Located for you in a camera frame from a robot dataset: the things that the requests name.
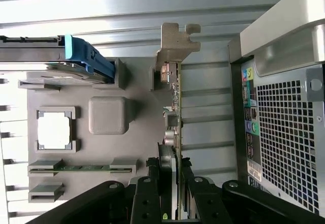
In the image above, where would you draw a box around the green RAM stick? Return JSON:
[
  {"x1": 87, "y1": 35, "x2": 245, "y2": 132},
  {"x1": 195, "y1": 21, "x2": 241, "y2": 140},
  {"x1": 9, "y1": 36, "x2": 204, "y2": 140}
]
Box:
[{"x1": 29, "y1": 165, "x2": 133, "y2": 172}]

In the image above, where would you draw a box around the open grey PC case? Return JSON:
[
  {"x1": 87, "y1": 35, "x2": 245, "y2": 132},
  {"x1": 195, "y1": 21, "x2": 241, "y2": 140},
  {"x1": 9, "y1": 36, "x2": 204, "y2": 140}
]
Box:
[{"x1": 227, "y1": 0, "x2": 325, "y2": 216}]

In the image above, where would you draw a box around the silver hard disk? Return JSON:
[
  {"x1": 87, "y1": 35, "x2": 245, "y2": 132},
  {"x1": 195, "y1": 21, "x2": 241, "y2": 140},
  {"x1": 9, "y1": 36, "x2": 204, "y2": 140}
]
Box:
[{"x1": 0, "y1": 36, "x2": 107, "y2": 85}]

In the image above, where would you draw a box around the grey parts rack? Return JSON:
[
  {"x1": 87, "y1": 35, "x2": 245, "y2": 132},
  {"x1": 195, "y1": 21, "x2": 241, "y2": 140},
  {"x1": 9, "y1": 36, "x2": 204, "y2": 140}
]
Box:
[{"x1": 17, "y1": 56, "x2": 163, "y2": 204}]

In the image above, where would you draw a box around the silver CPU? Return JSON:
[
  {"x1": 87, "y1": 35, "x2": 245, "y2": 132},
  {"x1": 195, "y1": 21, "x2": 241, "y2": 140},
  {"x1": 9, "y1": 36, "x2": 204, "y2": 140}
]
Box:
[{"x1": 37, "y1": 111, "x2": 72, "y2": 150}]

